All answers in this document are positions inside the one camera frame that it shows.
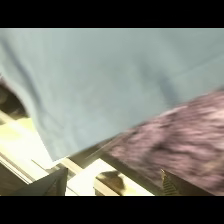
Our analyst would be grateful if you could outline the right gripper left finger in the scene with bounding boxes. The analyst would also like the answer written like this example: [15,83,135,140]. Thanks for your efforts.
[19,167,70,197]

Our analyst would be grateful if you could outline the silver frame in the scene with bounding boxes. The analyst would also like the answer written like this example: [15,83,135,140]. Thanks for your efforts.
[0,109,155,197]

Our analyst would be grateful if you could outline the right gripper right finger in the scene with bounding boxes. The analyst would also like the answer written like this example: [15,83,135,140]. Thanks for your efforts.
[160,168,205,197]

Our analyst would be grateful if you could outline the dark blue garment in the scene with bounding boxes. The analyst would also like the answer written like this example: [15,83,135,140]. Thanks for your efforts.
[0,28,224,162]

